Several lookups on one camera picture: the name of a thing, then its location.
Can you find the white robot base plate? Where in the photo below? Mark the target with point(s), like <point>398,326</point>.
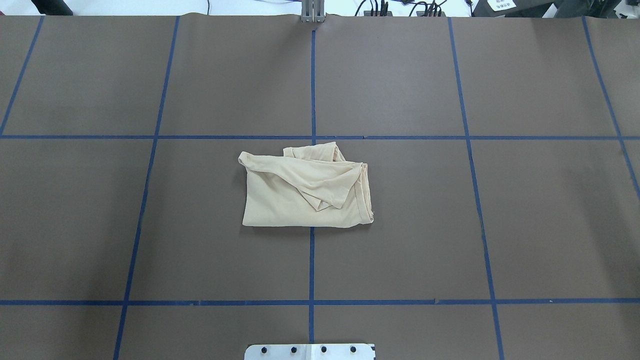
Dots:
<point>311,351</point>

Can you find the beige long-sleeve printed shirt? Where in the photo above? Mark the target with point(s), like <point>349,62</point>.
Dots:
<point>307,186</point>

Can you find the brown table mat with blue grid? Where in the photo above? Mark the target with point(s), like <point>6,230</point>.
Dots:
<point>503,166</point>

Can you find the aluminium camera post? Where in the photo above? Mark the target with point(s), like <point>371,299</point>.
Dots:
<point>313,11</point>

